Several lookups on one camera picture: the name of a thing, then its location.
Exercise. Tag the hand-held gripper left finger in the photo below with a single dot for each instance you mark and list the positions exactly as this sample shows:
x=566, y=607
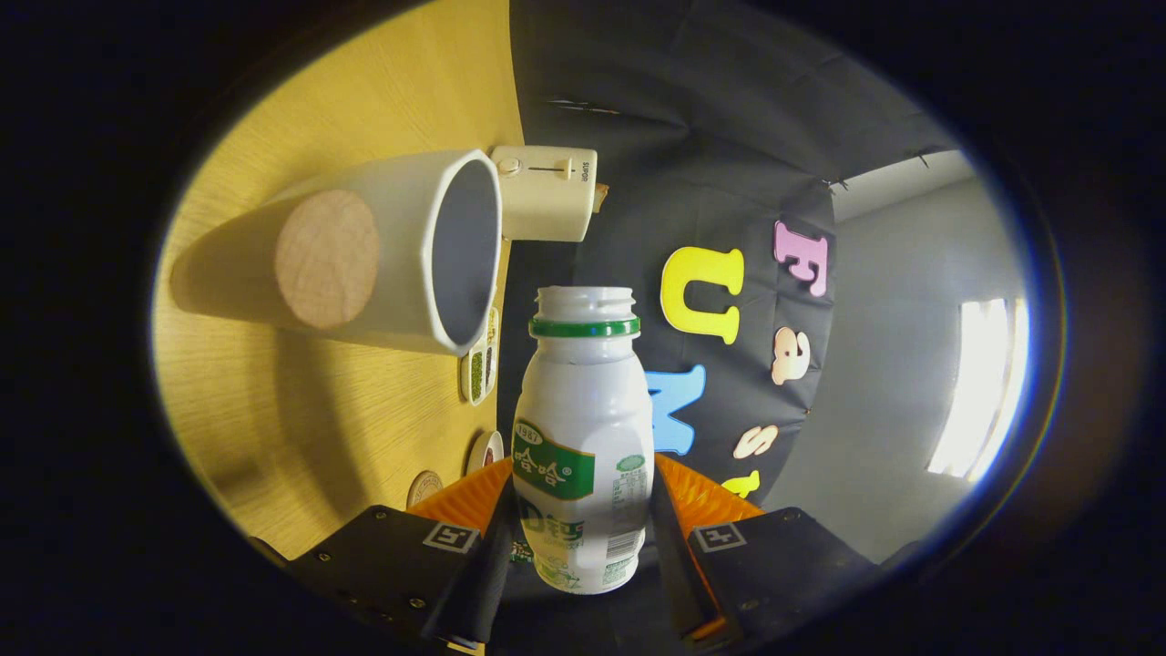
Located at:
x=474, y=592

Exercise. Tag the white round plate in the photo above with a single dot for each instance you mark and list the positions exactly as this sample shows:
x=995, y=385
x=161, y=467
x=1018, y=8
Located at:
x=483, y=453

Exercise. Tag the bread slice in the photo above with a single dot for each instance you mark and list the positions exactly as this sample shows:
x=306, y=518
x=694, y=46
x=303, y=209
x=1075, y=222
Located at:
x=601, y=199

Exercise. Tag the wooden table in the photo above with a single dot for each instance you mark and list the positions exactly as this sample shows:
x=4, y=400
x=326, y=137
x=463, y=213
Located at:
x=319, y=428

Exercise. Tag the round cork coaster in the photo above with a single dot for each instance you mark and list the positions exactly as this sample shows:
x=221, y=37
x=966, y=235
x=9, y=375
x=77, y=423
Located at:
x=424, y=489

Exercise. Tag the cream toaster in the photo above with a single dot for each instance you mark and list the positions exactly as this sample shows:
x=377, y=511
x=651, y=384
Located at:
x=547, y=205

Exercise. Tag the white divided dish with beans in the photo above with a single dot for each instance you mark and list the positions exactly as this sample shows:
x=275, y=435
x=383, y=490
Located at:
x=477, y=369

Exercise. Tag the ceiling light panel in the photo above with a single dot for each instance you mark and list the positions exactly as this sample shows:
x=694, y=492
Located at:
x=979, y=392

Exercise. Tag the white juice bottle green label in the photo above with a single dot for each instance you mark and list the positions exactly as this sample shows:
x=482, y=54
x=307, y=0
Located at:
x=583, y=410

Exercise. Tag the black backdrop cloth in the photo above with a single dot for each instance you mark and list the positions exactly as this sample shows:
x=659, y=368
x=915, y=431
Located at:
x=710, y=137

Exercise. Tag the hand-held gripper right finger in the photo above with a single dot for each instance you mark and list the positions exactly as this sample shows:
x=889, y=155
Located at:
x=676, y=583

